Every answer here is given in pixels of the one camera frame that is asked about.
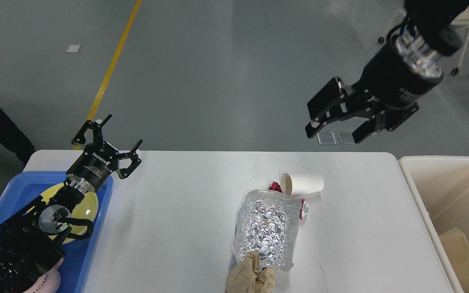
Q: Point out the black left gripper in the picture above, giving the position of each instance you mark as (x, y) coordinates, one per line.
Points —
(99, 158)

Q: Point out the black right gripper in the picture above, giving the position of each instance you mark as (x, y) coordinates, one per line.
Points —
(385, 95)

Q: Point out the yellow plastic plate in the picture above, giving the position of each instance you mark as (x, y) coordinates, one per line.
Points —
(88, 207)

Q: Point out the pink ribbed mug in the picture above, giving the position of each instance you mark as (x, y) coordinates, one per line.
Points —
(49, 282)

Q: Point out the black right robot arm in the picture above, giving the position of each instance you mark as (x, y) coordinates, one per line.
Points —
(430, 20)

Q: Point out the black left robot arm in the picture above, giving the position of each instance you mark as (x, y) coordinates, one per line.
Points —
(31, 239)

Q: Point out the red foil wrapper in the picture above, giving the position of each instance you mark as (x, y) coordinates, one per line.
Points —
(303, 212)

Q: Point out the person in brown sweater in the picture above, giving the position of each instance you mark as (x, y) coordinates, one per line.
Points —
(14, 140)

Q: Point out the blue plastic tray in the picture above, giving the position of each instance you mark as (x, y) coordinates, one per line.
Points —
(26, 186)

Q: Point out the beige plastic bin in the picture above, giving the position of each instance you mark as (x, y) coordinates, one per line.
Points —
(440, 188)

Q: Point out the large crumpled foil bag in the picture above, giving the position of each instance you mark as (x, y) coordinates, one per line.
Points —
(267, 224)

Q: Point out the white rolling chair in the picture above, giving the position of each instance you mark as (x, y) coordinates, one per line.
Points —
(459, 23)

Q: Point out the crumpled brown paper ball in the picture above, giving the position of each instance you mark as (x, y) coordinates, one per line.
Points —
(248, 277)

